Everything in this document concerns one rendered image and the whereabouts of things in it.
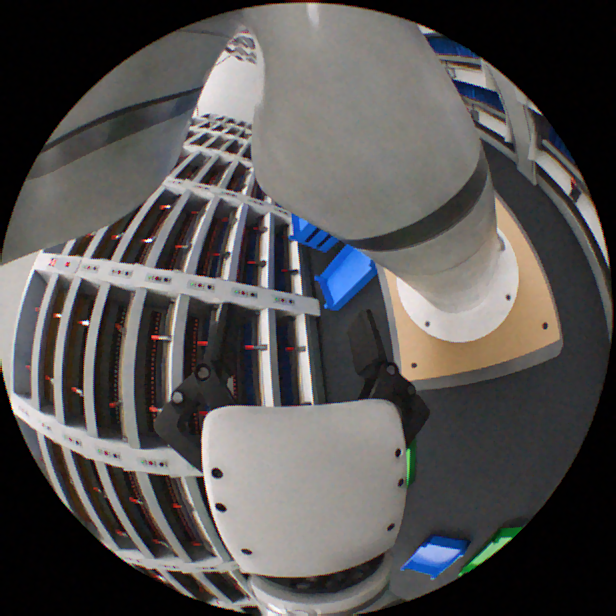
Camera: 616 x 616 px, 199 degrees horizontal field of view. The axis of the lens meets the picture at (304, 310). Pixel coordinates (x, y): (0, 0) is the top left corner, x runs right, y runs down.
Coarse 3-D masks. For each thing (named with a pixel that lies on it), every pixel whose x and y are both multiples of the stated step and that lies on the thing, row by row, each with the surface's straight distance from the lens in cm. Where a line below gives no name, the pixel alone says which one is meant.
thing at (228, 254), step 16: (240, 208) 120; (224, 224) 125; (240, 224) 107; (208, 240) 114; (224, 240) 103; (240, 240) 99; (208, 256) 108; (224, 256) 91; (208, 272) 102; (224, 272) 88
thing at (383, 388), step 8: (384, 368) 11; (392, 368) 12; (384, 376) 11; (392, 376) 12; (368, 384) 13; (376, 384) 11; (384, 384) 11; (392, 384) 11; (360, 392) 12; (368, 392) 13; (376, 392) 10; (384, 392) 11; (392, 392) 11
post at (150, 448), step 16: (16, 400) 130; (32, 416) 117; (48, 416) 106; (48, 432) 108; (112, 432) 97; (80, 448) 94; (112, 448) 83; (128, 448) 80; (144, 448) 80; (160, 448) 80; (112, 464) 87; (128, 464) 83; (176, 464) 76
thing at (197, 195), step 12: (180, 180) 136; (168, 192) 133; (192, 192) 127; (204, 192) 124; (216, 192) 126; (168, 204) 139; (192, 204) 132; (228, 204) 126; (252, 204) 125; (264, 204) 131; (216, 216) 134; (252, 216) 130; (276, 216) 129; (288, 216) 133
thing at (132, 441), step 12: (132, 288) 84; (132, 312) 77; (132, 324) 76; (132, 336) 75; (132, 348) 74; (132, 360) 74; (132, 372) 74; (132, 384) 74; (132, 396) 74; (132, 408) 75; (132, 420) 76; (120, 432) 97; (132, 432) 77; (120, 444) 82; (132, 444) 79
